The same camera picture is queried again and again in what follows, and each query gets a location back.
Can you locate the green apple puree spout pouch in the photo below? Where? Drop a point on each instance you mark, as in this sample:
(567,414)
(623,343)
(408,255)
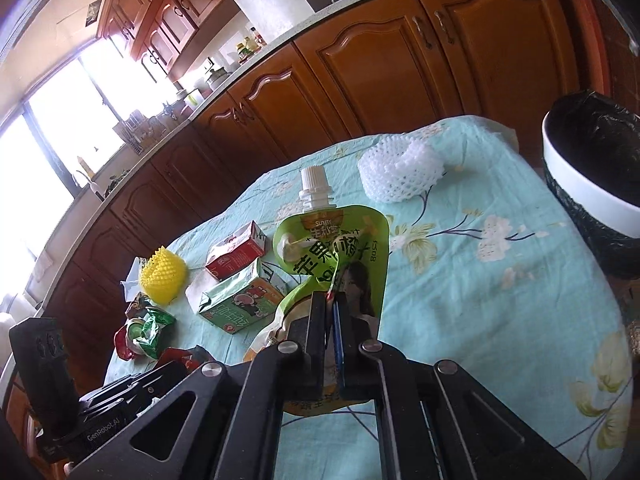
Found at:
(336,250)

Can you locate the wooden upper cabinets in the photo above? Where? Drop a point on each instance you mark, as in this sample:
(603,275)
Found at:
(172,33)

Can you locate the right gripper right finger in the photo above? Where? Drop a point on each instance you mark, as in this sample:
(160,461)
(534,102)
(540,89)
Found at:
(356,378)

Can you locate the yellow foam fruit net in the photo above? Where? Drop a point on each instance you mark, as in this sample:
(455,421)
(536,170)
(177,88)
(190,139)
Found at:
(162,276)

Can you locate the green crumpled snack bag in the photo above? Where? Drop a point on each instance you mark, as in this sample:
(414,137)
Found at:
(145,332)

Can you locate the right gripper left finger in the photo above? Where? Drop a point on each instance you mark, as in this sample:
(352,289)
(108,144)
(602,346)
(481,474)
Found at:
(306,344)

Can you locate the red white small carton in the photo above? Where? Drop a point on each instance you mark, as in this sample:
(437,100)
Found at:
(236,251)

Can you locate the green drink carton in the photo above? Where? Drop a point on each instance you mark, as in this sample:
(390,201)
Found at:
(243,299)

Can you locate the white trash bin black liner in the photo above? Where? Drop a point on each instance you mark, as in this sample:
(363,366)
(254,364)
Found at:
(591,165)

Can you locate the white foam fruit net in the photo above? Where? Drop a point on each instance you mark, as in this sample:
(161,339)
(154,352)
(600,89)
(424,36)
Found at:
(399,168)

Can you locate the floral light-blue tablecloth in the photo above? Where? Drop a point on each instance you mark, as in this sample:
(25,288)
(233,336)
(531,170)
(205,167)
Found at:
(491,273)

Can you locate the wooden base cabinets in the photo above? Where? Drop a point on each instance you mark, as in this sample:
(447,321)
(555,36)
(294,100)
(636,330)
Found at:
(377,66)

